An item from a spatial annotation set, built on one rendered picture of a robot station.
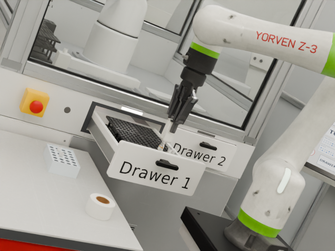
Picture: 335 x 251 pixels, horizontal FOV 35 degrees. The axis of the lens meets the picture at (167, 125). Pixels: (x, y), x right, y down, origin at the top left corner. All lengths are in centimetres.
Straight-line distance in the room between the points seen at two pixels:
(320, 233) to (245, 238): 85
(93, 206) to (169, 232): 79
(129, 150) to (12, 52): 48
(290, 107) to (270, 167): 249
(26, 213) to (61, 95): 56
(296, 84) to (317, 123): 237
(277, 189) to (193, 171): 28
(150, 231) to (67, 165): 65
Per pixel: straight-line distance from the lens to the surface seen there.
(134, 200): 196
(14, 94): 170
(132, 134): 167
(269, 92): 202
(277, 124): 397
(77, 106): 174
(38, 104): 164
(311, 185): 351
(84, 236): 126
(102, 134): 164
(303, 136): 158
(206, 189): 207
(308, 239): 228
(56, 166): 151
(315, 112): 158
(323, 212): 225
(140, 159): 149
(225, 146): 199
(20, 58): 167
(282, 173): 142
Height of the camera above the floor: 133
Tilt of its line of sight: 13 degrees down
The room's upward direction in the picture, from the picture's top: 24 degrees clockwise
